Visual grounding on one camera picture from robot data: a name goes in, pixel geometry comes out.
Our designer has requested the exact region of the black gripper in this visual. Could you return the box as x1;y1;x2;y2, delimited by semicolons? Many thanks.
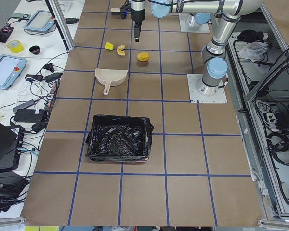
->
120;0;145;42

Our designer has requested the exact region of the beige hand brush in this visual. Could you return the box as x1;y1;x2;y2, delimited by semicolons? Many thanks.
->
110;8;121;16

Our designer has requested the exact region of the croissant bread piece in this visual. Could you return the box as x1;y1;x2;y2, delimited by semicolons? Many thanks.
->
117;44;126;56

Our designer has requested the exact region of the round golden bread bun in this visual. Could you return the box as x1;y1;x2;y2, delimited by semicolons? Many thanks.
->
137;52;150;62

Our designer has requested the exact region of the yellow sponge block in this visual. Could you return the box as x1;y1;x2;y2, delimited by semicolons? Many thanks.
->
105;42;114;51

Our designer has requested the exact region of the beige plastic dustpan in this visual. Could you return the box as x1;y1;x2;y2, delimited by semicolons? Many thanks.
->
95;68;128;95

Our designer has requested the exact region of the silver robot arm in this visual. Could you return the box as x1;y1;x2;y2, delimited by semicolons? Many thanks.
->
150;0;263;96

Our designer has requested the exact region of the bin with black bag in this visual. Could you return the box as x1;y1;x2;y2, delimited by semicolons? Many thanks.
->
85;114;154;163

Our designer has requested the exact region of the blue teach pendant far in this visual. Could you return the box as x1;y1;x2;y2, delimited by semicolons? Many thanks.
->
23;10;54;34

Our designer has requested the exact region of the blue teach pendant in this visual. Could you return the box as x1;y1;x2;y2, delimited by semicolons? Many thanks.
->
0;54;27;90
23;10;54;34

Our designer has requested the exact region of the white crumpled cloth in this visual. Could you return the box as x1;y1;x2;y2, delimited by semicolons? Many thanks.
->
238;41;268;62

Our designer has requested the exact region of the yellow tape roll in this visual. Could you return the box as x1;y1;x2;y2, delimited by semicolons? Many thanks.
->
7;40;24;53

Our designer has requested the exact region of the blue teach pendant near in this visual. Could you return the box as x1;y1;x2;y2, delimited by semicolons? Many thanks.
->
0;54;27;90

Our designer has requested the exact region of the black power adapter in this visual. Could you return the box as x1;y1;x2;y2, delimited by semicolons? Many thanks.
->
14;109;47;123

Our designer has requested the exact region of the black laptop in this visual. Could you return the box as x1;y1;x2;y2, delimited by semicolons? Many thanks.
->
0;123;24;172

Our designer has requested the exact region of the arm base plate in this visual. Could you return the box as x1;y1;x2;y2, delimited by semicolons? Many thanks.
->
179;13;210;33
187;74;228;104

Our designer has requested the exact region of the aluminium frame post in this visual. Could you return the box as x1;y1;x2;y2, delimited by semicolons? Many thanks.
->
45;0;75;52

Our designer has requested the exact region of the power strip with cables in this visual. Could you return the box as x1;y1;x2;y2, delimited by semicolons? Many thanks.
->
44;80;60;111

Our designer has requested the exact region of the black cable coil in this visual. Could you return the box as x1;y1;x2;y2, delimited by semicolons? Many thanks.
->
267;131;289;167

